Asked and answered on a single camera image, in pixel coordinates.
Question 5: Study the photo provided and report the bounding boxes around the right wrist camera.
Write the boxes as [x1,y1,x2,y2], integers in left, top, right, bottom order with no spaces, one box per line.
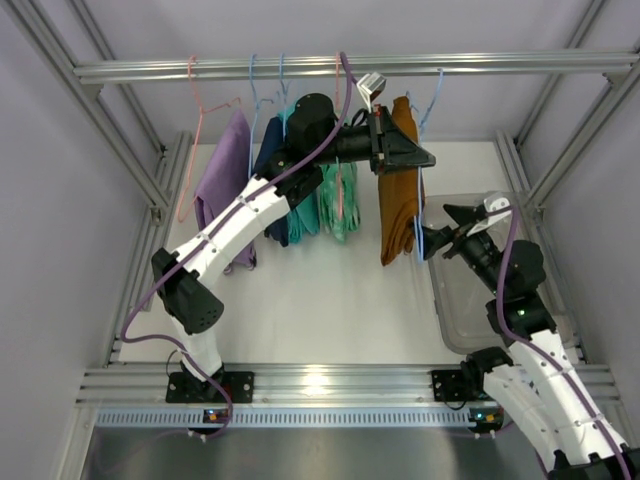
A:
[467,192,512,236]

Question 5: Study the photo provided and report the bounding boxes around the aluminium front frame rail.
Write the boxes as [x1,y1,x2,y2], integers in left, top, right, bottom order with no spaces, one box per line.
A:
[74,363,621,409]

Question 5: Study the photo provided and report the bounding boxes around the mustard brown trousers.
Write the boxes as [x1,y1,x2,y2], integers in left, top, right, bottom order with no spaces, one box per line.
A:
[376,95,427,267]

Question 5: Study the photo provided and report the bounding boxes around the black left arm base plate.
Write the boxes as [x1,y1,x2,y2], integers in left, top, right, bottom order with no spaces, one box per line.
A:
[165,371,255,404]

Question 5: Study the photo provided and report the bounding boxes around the grey slotted cable duct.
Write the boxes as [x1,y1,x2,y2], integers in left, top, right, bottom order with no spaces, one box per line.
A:
[94,405,504,430]

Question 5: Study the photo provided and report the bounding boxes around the green tie-dye trousers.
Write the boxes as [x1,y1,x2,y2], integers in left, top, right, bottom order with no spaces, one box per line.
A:
[317,163,361,243]

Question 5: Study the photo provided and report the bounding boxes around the light blue wire hanger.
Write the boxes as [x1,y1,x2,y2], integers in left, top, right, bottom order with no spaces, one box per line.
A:
[406,68,445,263]

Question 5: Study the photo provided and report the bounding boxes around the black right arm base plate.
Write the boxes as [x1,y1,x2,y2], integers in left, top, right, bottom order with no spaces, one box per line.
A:
[430,369,490,404]

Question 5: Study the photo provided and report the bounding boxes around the purple trousers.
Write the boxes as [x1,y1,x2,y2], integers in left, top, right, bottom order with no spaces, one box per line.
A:
[193,108,258,275]

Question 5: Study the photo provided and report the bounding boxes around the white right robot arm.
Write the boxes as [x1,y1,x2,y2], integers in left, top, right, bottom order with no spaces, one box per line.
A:
[422,197,639,479]

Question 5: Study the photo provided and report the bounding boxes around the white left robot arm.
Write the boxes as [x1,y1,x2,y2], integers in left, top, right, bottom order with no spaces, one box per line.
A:
[152,93,436,388]

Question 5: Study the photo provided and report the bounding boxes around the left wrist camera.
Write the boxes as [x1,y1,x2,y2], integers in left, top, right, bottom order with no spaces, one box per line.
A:
[356,72,387,109]

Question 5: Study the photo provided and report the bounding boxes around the pink wire hanger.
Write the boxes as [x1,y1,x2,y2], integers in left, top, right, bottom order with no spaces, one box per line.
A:
[333,50,351,219]
[175,55,242,223]

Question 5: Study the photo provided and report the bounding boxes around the dark navy denim trousers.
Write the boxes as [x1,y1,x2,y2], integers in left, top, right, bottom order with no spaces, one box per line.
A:
[253,116,289,247]

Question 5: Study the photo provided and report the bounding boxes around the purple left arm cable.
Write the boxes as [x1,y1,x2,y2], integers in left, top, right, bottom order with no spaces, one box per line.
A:
[121,51,361,440]

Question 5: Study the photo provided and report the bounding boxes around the teal trousers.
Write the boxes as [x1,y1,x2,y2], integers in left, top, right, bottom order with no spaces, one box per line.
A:
[276,102,321,246]

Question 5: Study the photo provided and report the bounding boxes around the aluminium hanging rail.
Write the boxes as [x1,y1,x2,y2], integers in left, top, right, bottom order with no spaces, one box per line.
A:
[73,49,639,85]

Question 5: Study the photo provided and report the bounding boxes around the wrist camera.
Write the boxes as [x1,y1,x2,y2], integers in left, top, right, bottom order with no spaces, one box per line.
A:
[356,72,387,109]
[467,192,512,236]

